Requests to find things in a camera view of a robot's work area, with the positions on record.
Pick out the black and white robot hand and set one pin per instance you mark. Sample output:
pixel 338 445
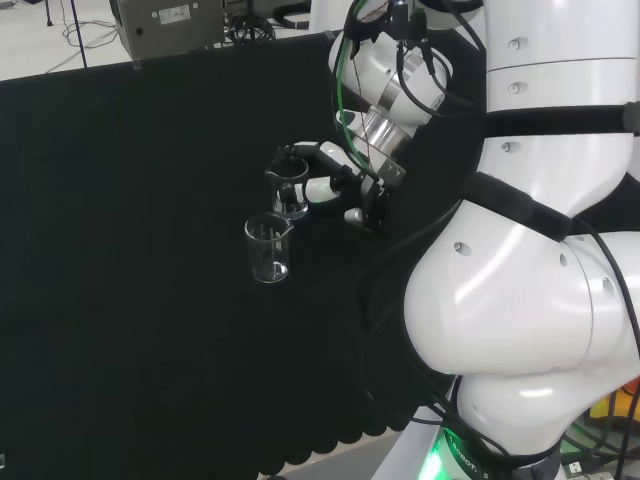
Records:
pixel 372 200

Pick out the clear glass beaker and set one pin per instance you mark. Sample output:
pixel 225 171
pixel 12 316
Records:
pixel 267 250
pixel 287 197

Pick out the black bench cloth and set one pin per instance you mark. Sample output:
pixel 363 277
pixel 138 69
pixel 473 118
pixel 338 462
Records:
pixel 150 250

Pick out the grey metal box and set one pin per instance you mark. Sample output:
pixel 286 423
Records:
pixel 170 25

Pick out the yellow stop button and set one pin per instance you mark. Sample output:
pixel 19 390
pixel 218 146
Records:
pixel 607 406

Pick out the dark tripod leg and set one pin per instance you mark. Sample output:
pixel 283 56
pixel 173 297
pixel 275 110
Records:
pixel 79 35

